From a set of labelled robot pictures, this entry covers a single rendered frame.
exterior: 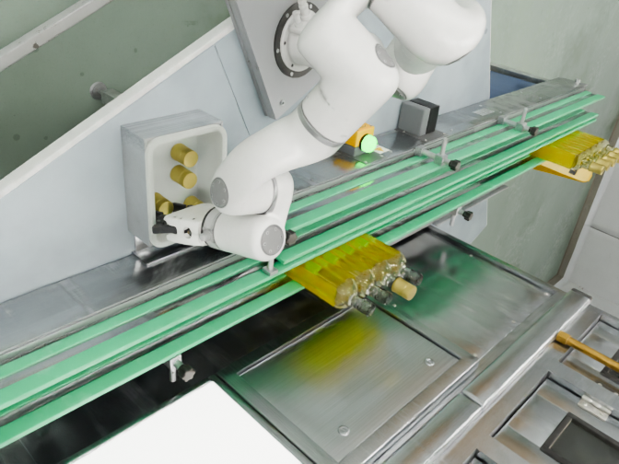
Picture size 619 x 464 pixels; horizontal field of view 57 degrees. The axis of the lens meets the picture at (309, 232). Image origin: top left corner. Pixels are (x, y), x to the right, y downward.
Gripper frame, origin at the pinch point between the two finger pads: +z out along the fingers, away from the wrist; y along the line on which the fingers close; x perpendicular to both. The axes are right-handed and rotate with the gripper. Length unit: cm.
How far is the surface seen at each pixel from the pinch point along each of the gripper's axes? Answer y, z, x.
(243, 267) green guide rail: 12.4, -4.9, -14.4
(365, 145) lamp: 56, -5, 3
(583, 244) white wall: 623, 112, -235
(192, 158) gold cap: 6.1, -1.8, 9.8
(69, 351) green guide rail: -25.5, -4.0, -15.6
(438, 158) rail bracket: 74, -15, -4
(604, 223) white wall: 621, 90, -205
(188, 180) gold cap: 5.3, -0.5, 5.5
